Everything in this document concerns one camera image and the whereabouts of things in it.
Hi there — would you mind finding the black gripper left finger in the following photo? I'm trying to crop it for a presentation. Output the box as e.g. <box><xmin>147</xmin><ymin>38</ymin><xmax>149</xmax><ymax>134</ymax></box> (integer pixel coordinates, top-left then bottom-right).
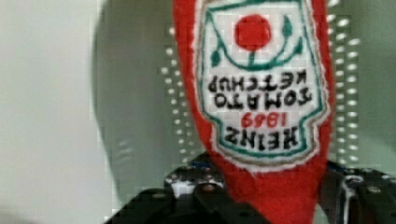
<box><xmin>164</xmin><ymin>152</ymin><xmax>225</xmax><ymax>199</ymax></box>

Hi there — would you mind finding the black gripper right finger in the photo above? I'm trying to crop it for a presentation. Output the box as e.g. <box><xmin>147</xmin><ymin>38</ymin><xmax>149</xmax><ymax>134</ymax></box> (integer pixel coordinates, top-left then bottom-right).
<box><xmin>318</xmin><ymin>161</ymin><xmax>396</xmax><ymax>224</ymax></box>

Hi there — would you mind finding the red plush ketchup bottle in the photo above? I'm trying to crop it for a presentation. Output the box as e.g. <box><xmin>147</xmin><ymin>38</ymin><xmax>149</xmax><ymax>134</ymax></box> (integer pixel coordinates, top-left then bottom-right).
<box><xmin>173</xmin><ymin>0</ymin><xmax>334</xmax><ymax>224</ymax></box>

